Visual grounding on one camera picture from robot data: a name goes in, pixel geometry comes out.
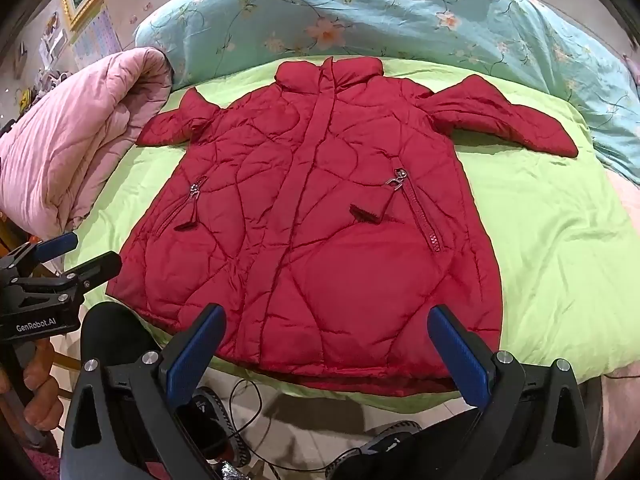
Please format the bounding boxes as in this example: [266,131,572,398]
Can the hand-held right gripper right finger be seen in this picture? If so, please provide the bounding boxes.
[427,304,596,480]

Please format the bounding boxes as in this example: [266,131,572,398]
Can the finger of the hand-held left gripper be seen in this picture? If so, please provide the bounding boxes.
[0,231,79,281]
[15,251,123,311]

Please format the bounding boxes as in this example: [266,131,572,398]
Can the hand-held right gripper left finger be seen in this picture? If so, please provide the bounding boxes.
[60,303,228,480]

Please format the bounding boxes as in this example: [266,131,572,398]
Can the red quilted jacket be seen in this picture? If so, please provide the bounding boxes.
[106,55,580,397]

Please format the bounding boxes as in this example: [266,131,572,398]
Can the person's left forearm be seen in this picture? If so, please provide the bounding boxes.
[22,447,62,480]

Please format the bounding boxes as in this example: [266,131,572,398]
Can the person's left hand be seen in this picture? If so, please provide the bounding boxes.
[20,345,66,433]

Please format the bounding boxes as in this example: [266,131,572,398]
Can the person's left leg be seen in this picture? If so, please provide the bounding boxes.
[79,302,175,376]

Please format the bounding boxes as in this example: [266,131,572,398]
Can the black shoe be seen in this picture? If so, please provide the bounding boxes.
[325,420,421,480]
[177,385,251,468]

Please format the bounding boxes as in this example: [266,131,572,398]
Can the pink quilt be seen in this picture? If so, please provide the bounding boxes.
[0,46,173,241]

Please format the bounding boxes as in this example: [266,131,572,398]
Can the light green bed sheet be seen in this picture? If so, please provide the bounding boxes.
[65,55,636,413]

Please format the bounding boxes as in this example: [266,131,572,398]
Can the teal floral quilt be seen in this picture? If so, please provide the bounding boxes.
[134,0,640,186]

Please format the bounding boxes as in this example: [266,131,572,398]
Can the black cable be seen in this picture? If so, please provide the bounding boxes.
[227,377,351,476]

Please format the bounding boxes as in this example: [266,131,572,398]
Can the white wall notes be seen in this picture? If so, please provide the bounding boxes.
[37,12,69,63]

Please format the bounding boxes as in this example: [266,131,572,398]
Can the wall calendar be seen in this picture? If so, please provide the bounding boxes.
[75,5,121,68]

